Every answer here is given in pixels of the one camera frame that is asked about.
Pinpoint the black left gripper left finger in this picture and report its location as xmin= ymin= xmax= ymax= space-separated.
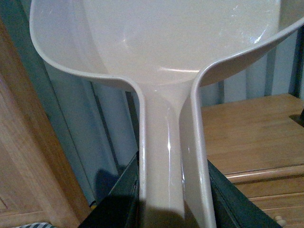
xmin=81 ymin=152 xmax=140 ymax=228

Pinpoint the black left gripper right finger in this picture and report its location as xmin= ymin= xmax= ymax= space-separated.
xmin=208 ymin=162 xmax=280 ymax=228

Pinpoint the beige plastic dustpan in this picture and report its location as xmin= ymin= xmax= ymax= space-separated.
xmin=29 ymin=0 xmax=304 ymax=228

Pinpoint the wooden nightstand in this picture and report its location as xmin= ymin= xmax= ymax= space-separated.
xmin=202 ymin=94 xmax=304 ymax=228

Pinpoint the black white checkered bedsheet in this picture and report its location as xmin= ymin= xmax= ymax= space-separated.
xmin=14 ymin=222 xmax=54 ymax=228

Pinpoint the wooden bed headboard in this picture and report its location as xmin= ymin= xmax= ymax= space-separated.
xmin=0 ymin=25 xmax=91 ymax=228

